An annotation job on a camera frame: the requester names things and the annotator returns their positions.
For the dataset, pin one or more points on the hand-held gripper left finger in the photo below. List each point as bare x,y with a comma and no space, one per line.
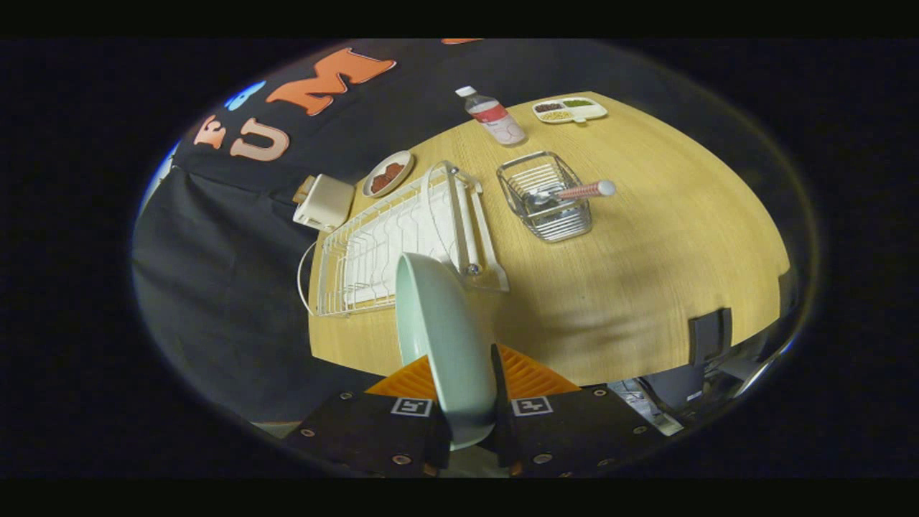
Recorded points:
373,438

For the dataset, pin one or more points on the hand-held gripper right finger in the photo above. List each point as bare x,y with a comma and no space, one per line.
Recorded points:
501,431

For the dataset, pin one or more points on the mint green plate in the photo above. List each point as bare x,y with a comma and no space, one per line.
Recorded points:
449,345

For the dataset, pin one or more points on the small beige plate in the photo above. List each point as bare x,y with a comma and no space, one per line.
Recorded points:
373,188

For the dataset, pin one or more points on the dark grey chair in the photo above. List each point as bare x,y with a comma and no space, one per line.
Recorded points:
709,337

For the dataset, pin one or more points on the white toaster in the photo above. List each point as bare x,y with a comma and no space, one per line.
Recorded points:
327,205

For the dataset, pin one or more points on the brown meat patty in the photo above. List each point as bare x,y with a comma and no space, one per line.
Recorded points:
379,182
394,171

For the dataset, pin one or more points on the toast slices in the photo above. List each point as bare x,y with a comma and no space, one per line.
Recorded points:
303,191

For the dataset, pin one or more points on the clear plastic water bottle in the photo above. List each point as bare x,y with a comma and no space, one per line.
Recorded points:
499,118

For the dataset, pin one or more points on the white divided snack tray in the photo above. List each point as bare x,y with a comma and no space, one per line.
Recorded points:
571,115

